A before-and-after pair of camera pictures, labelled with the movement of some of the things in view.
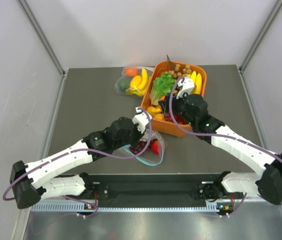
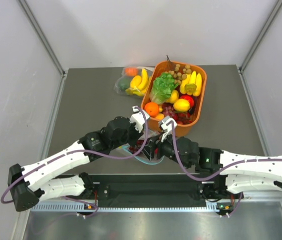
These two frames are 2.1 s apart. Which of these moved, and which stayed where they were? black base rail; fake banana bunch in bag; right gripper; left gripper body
Moved: right gripper
Stayed: left gripper body; black base rail; fake banana bunch in bag
